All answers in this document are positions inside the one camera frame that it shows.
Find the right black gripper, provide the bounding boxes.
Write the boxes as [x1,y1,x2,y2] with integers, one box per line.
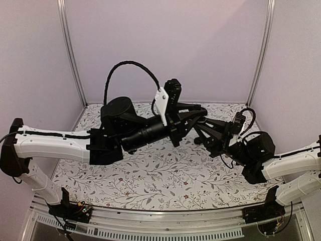
[194,118,252,167]

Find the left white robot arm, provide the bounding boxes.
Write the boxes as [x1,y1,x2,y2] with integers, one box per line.
[1,97,207,218]

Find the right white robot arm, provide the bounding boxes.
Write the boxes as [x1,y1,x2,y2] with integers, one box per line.
[194,118,320,219]

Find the floral patterned table mat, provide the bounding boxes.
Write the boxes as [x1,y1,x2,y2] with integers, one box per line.
[51,102,284,211]

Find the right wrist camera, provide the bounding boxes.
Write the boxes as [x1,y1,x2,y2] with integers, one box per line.
[230,112,246,138]

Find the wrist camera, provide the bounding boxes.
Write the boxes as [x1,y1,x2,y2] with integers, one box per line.
[230,112,246,138]
[151,78,182,127]

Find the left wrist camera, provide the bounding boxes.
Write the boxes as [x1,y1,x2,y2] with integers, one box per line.
[151,78,182,127]

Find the right black braided cable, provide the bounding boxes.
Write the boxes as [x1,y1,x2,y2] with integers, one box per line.
[220,107,257,169]

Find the black braided cable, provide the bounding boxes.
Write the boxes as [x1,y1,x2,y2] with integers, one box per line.
[103,60,162,106]
[220,107,257,169]

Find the left black braided cable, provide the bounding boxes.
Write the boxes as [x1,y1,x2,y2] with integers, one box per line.
[103,60,162,106]

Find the front aluminium rail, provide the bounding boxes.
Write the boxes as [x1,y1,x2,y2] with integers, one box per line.
[22,197,316,240]

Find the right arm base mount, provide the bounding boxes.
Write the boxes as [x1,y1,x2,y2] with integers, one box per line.
[242,185,285,236]

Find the left aluminium frame post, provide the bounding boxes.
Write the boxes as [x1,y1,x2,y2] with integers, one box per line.
[57,0,88,107]

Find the aluminium frame post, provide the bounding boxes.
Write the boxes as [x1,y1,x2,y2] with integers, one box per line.
[246,0,276,107]
[57,0,88,107]

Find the right aluminium frame post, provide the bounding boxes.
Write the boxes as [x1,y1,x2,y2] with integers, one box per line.
[246,0,276,107]

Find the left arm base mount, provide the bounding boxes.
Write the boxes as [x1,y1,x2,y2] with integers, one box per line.
[49,188,93,223]

